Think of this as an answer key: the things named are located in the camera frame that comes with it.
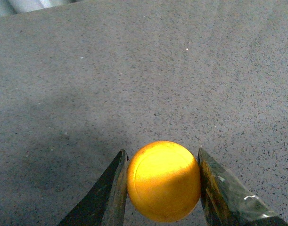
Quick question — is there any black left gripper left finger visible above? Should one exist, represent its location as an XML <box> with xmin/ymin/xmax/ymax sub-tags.
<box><xmin>59</xmin><ymin>149</ymin><xmax>128</xmax><ymax>226</ymax></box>

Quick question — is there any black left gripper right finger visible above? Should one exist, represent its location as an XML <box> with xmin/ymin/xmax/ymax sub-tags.
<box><xmin>198</xmin><ymin>148</ymin><xmax>288</xmax><ymax>226</ymax></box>

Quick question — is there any white pleated curtain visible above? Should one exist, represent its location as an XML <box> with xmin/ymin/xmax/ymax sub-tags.
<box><xmin>0</xmin><ymin>0</ymin><xmax>78</xmax><ymax>17</ymax></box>

